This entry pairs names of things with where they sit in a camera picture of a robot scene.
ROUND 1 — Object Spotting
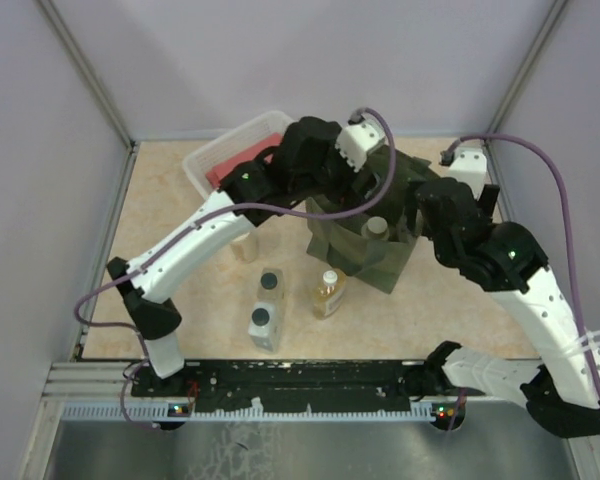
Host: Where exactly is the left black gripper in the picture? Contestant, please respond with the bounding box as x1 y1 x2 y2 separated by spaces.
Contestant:
293 122 384 216

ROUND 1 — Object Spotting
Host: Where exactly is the cream bottle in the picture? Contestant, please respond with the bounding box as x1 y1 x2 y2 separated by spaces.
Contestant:
230 231 258 263
361 216 391 241

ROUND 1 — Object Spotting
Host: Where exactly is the olive green canvas bag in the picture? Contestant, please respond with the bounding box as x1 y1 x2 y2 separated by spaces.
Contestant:
306 151 439 294

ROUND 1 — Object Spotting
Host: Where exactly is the clear square bottle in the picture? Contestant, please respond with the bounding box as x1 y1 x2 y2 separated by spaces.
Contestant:
248 300 286 353
256 268 286 303

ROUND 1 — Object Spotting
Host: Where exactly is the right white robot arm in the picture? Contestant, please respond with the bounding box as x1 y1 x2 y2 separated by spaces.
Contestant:
407 178 600 438

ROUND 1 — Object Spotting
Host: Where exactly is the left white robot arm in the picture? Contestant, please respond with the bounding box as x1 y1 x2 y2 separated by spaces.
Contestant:
107 115 385 397

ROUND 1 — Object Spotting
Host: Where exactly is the red cloth in basket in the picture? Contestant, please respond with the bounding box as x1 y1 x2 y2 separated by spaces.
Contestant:
205 133 282 188

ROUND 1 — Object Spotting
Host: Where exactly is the white plastic basket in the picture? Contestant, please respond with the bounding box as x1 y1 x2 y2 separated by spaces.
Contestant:
181 110 293 199

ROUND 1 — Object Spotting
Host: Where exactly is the amber liquid bottle white cap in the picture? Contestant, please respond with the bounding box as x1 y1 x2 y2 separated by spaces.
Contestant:
313 268 347 319

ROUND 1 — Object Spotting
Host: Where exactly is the clear square bottle front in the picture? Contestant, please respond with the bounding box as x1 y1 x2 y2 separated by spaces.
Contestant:
248 300 286 353

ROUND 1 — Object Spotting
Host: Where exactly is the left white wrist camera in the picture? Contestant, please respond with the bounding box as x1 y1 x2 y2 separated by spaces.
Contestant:
335 119 386 173

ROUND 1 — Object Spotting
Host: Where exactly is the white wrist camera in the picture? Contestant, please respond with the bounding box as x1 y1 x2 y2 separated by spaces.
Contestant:
335 119 386 173
440 146 487 199

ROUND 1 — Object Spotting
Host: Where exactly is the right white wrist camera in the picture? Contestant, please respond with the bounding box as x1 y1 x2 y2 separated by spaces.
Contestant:
440 146 487 199

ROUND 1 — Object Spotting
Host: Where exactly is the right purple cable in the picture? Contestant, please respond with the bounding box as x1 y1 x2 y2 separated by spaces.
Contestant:
439 133 600 446

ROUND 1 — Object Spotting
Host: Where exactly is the purple cable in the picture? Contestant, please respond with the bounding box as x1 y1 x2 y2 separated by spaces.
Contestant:
439 133 600 446
73 107 399 432

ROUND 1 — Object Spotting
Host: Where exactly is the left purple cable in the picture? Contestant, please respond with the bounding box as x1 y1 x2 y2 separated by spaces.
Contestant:
73 107 399 432

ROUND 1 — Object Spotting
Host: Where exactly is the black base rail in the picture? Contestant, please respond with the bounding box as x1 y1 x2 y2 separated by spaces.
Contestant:
131 360 458 414

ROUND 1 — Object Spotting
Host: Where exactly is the right aluminium frame post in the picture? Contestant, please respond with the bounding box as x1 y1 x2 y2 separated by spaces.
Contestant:
486 0 571 134

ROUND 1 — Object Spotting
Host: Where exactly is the aluminium frame post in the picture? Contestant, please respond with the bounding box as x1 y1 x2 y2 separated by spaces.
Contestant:
33 0 135 151
486 0 571 134

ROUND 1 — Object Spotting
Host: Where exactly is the left aluminium frame post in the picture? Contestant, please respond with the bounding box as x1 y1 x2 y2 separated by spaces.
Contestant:
33 0 135 151

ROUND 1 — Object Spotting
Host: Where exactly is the white slotted cable duct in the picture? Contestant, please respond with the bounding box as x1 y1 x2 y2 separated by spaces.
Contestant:
62 398 464 424

